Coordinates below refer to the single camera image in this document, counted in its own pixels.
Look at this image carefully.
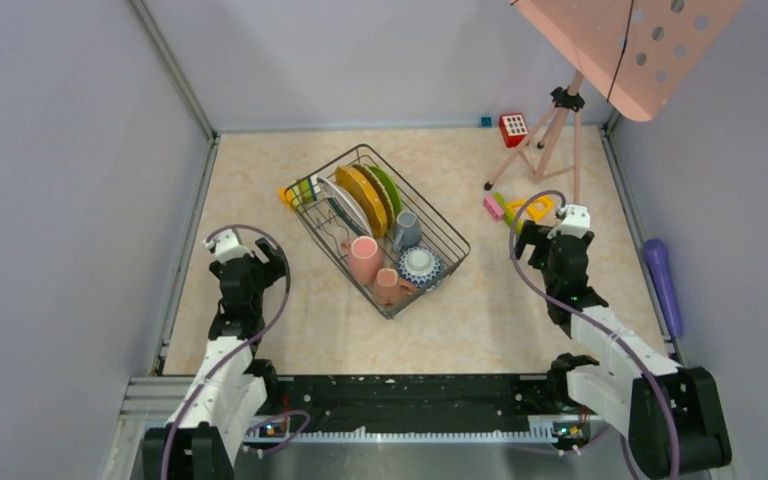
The pink mug white inside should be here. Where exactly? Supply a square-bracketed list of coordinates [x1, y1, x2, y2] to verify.
[341, 236, 384, 286]

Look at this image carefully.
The orange patterned bowl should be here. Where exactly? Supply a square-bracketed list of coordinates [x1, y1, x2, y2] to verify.
[396, 246, 443, 290]

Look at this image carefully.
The brown ceramic mug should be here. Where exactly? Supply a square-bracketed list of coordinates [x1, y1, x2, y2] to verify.
[372, 268, 417, 308]

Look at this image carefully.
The yellow dotted plate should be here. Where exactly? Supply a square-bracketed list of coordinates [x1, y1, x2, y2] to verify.
[335, 166, 387, 238]

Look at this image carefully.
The grey printed mug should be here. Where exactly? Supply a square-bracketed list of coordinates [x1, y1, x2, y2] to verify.
[391, 210, 422, 252]

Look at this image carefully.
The woven bamboo tray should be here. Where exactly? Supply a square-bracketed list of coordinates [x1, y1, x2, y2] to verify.
[354, 163, 395, 230]

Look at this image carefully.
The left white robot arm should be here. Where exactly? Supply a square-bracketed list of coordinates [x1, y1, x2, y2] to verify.
[141, 228, 287, 479]

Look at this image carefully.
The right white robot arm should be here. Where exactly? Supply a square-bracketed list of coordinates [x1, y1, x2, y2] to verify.
[513, 220, 733, 479]

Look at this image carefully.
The green toy brick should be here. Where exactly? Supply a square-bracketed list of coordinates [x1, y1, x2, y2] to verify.
[492, 192, 525, 227]

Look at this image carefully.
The pink toy brick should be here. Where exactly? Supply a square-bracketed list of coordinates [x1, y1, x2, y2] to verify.
[482, 195, 505, 221]

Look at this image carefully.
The purple cylinder object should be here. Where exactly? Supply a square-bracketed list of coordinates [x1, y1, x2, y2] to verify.
[643, 238, 684, 338]

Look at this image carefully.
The red window toy block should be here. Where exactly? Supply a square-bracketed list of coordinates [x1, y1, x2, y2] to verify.
[498, 113, 529, 148]

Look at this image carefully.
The pink perforated board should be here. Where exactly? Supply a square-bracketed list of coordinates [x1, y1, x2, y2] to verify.
[511, 0, 743, 122]

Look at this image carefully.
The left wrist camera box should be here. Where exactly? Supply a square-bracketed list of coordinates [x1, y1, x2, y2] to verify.
[203, 228, 251, 264]

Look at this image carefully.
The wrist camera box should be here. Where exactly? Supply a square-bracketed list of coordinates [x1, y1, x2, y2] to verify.
[203, 228, 251, 264]
[548, 203, 591, 240]

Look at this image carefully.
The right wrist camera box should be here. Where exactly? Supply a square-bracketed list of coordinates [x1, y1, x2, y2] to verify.
[548, 203, 591, 240]

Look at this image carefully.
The yellow triangular toy frame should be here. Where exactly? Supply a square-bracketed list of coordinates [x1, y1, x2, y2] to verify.
[506, 195, 554, 222]

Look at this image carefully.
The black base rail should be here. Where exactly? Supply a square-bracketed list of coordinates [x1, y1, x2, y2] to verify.
[244, 374, 607, 455]

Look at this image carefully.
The black wire dish rack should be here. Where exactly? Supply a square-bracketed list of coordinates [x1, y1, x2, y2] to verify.
[279, 144, 471, 319]

